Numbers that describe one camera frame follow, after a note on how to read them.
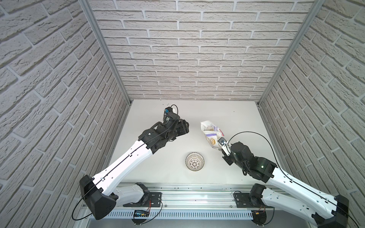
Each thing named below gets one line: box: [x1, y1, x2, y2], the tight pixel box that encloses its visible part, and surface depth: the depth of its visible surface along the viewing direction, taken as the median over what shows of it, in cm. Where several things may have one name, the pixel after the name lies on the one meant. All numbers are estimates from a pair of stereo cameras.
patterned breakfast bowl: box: [185, 152, 205, 172], surface depth 87 cm
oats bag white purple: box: [200, 120, 225, 151], surface depth 71 cm
